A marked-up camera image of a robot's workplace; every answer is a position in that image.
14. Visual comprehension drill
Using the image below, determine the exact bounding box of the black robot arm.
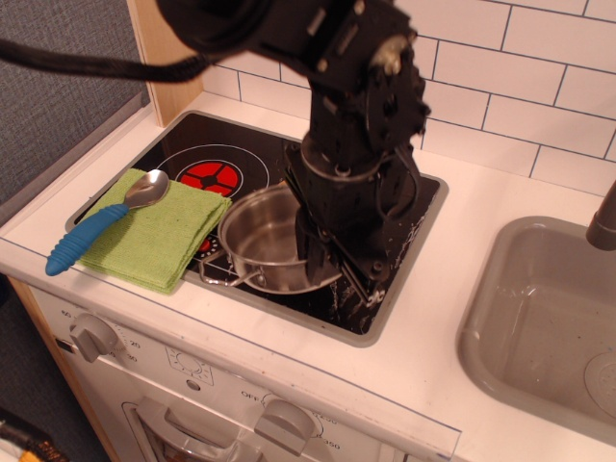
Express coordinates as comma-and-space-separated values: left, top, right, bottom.
158, 1, 429, 304

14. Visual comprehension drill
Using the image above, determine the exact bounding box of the black braided cable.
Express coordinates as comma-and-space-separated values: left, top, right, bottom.
0, 38, 218, 84

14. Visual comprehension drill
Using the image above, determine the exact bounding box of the grey faucet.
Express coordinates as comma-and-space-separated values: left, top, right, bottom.
585, 183, 616, 251

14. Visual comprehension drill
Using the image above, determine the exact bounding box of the black toy stove top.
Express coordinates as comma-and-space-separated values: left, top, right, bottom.
64, 110, 449, 348

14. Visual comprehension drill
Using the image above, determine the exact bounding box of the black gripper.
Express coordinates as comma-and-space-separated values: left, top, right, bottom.
285, 141, 420, 306

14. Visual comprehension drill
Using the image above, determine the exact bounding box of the green folded cloth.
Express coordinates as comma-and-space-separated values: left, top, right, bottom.
79, 181, 232, 295

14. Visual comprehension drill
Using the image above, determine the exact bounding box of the grey oven door handle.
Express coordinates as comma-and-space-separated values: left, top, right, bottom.
136, 398, 239, 449

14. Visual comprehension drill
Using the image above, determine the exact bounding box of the grey toy sink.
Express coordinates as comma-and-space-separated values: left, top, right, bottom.
458, 217, 615, 445

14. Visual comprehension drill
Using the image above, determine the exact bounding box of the grey left oven knob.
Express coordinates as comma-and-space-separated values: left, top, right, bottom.
69, 314, 118, 363

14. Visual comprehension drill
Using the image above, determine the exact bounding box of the stainless steel pot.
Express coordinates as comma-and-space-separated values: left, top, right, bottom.
199, 185, 343, 295

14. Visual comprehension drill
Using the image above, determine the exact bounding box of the white toy oven front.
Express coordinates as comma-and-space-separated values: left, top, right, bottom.
32, 289, 429, 461

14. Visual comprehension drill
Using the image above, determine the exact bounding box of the grey oven knob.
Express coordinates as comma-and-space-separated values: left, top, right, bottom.
69, 314, 118, 363
254, 399, 316, 456

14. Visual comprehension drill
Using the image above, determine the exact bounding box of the wooden side post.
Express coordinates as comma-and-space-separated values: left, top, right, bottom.
126, 0, 203, 127

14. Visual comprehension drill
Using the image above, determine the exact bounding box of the grey right oven knob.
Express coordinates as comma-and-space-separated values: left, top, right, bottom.
254, 399, 316, 456

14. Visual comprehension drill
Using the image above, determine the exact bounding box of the orange yellow object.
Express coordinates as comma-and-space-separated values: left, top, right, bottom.
0, 418, 68, 462

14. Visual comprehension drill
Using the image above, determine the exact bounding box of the blue handled metal spoon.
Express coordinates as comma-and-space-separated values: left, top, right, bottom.
45, 169, 169, 276

